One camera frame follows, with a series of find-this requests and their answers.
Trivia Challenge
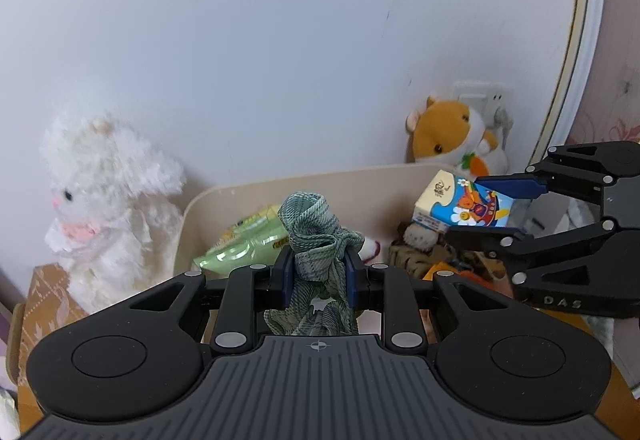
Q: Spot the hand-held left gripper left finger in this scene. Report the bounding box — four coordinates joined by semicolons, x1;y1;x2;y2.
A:
127;247;296;356

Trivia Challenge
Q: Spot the brown cardboard box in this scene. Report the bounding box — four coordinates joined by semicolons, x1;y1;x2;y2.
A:
7;264;92;388

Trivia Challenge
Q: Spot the grey-green patterned cloth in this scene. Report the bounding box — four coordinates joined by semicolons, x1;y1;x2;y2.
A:
263;191;366;337

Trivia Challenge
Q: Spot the white wall socket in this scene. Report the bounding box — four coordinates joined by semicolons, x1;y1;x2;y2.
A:
452;80;514;121

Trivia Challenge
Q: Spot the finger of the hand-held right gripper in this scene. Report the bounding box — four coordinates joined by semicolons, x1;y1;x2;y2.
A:
472;141;640;204
444;218;619;271

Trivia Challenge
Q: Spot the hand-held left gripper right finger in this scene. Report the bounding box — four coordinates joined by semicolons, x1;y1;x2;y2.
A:
345;250;507;356

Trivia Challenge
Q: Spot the colourful cartoon card box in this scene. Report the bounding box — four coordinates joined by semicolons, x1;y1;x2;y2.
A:
412;169;516;233

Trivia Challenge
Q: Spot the white plush rabbit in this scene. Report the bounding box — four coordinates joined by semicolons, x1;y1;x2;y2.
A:
38;112;187;317

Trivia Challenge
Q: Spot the green snack packet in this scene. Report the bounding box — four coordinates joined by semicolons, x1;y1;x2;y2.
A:
192;203;294;273

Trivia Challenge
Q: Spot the orange hamster plush with carrot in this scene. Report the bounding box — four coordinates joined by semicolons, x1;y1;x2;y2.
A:
405;94;511;181

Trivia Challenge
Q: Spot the beige plastic storage bin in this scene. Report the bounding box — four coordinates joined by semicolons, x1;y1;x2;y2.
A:
172;163;531;346

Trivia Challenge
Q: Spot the brown striped plush toy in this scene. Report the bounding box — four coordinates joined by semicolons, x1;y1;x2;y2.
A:
388;221;501;281

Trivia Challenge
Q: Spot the white frame with gold trim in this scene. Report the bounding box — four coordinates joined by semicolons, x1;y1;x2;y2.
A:
529;0;609;167

